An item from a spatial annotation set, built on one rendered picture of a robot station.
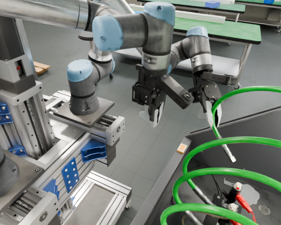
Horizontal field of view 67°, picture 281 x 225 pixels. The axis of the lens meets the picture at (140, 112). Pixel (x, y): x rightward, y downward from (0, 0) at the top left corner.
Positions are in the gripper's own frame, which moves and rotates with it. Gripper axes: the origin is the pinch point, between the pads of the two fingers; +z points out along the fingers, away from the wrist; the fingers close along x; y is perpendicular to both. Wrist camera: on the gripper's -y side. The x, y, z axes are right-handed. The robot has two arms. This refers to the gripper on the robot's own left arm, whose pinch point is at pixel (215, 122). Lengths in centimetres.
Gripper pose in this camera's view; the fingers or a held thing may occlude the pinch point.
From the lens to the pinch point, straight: 76.5
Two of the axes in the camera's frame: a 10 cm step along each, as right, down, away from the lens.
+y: -4.6, 1.7, 8.7
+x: -8.8, 0.2, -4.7
